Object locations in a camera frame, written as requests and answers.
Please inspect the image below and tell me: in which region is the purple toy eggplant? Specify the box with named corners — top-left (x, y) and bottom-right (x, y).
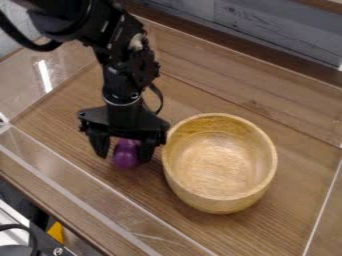
top-left (113, 139), bottom-right (141, 169)

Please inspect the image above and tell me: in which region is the black cable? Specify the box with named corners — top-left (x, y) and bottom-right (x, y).
top-left (0, 223), bottom-right (39, 256)

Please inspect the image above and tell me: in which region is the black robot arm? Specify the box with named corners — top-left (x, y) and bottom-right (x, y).
top-left (0, 0), bottom-right (170, 164)

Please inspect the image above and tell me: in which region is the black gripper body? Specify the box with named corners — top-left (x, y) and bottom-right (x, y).
top-left (78, 99), bottom-right (170, 145)

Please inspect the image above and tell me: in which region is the yellow tag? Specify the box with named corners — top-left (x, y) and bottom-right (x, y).
top-left (47, 222), bottom-right (66, 244)

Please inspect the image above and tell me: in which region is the brown wooden bowl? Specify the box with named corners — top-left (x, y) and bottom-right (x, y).
top-left (162, 113), bottom-right (278, 214)

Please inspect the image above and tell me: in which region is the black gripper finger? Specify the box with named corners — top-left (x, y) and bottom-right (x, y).
top-left (87, 128), bottom-right (111, 158)
top-left (138, 137), bottom-right (158, 163)

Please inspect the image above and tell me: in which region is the clear acrylic tray wall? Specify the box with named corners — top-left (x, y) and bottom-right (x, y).
top-left (0, 113), bottom-right (216, 256)

